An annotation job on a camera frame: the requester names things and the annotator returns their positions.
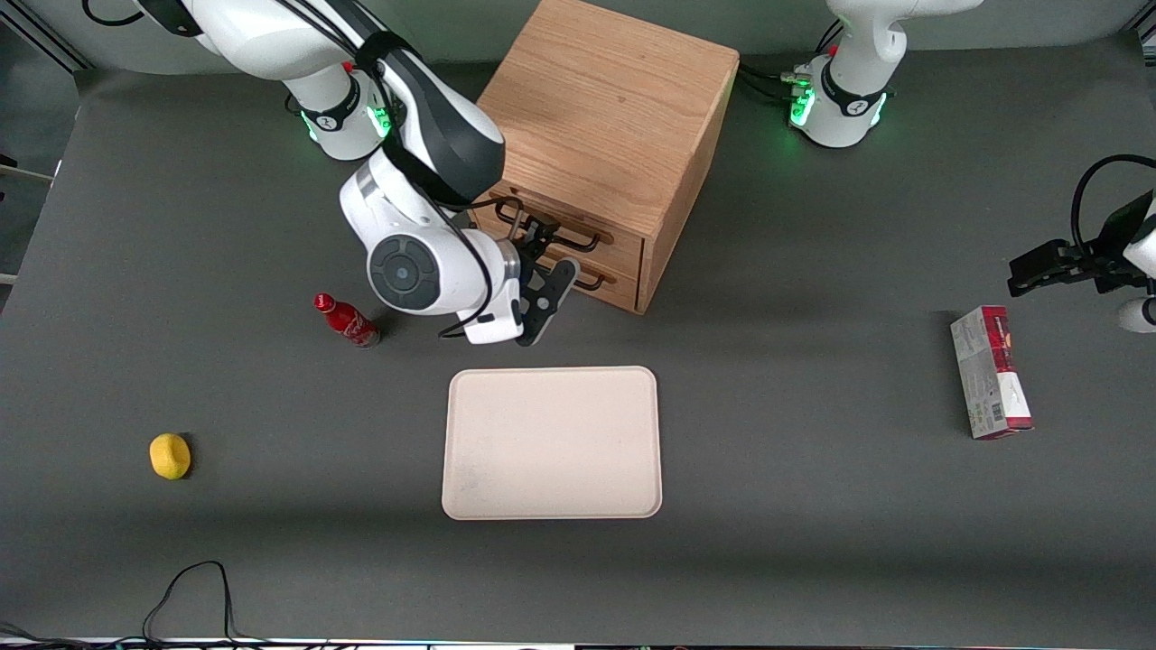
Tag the wooden drawer cabinet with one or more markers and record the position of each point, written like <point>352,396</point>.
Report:
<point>614,99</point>

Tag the red and grey carton box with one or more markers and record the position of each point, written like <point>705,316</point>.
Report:
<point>989,379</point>

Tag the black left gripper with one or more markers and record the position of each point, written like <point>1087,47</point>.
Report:
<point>1113,242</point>

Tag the beige rectangular tray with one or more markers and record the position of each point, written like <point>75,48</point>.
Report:
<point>551,442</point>

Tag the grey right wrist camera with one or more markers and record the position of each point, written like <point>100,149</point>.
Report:
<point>546,302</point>

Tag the dark metal frame strut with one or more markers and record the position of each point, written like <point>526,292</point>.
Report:
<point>45,45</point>

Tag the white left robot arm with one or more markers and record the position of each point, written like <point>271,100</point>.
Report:
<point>858,86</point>

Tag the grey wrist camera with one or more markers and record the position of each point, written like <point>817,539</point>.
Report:
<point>1136,316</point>
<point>546,302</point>

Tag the wooden drawer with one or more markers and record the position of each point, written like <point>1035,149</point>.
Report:
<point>623,287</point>
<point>623,248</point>

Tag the yellow lemon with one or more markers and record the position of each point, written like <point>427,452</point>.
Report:
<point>170,456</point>

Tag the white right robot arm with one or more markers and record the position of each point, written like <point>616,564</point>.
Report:
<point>415,271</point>

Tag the red cola bottle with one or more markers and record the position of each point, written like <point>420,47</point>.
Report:
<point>348,320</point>

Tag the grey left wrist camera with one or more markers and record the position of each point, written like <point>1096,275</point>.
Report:
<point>1136,316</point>

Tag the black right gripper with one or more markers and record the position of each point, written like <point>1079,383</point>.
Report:
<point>533,246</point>

